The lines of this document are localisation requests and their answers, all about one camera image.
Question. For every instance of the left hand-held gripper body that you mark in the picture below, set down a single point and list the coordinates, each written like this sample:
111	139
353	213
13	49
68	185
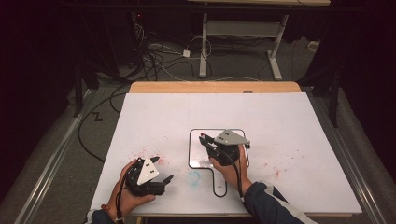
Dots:
146	174

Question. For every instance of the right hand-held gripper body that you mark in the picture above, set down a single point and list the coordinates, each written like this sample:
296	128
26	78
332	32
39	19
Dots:
230	138

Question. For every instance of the small paddle-shaped whiteboard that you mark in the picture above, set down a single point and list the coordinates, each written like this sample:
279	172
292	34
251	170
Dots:
196	152

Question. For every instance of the person's left hand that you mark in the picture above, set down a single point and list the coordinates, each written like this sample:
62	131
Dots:
126	202

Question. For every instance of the person's right hand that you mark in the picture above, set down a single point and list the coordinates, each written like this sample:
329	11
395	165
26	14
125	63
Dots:
233	175

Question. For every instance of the large white table mat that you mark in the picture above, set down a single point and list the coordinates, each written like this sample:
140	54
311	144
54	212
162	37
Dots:
218	109

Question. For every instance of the wooden table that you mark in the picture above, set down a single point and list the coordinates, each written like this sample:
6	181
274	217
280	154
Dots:
214	87

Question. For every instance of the white power adapter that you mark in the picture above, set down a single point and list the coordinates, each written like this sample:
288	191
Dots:
186	53

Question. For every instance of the black metal stand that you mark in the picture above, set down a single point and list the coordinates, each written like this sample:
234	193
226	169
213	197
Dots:
334	99
77	93

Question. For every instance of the white power strip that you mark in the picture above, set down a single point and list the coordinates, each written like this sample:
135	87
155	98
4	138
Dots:
154	46

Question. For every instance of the small white box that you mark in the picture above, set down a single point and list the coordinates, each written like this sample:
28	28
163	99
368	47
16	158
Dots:
313	45

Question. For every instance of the aluminium floor rail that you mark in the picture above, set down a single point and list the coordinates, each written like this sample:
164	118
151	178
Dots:
345	149
53	158

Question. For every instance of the white metal desk frame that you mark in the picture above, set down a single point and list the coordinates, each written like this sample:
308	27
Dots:
243	28

